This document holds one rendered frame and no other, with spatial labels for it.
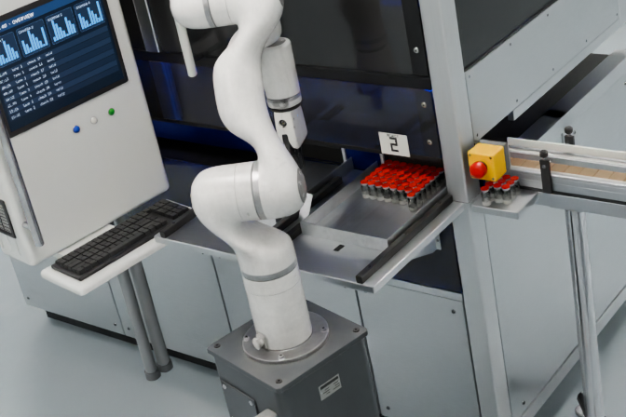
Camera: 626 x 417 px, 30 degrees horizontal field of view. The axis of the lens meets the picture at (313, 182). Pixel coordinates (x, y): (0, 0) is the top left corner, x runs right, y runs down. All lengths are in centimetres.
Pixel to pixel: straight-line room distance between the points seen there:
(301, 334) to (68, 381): 187
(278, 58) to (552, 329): 122
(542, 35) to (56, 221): 140
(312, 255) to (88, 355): 171
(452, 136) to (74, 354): 202
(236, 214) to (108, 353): 205
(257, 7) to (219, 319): 164
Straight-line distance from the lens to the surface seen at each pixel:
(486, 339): 311
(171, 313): 394
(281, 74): 277
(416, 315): 320
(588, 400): 327
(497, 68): 294
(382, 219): 289
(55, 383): 426
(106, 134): 330
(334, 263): 274
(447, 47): 273
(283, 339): 248
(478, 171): 278
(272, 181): 230
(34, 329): 462
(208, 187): 234
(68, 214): 328
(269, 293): 242
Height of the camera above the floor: 226
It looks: 26 degrees down
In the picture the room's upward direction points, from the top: 12 degrees counter-clockwise
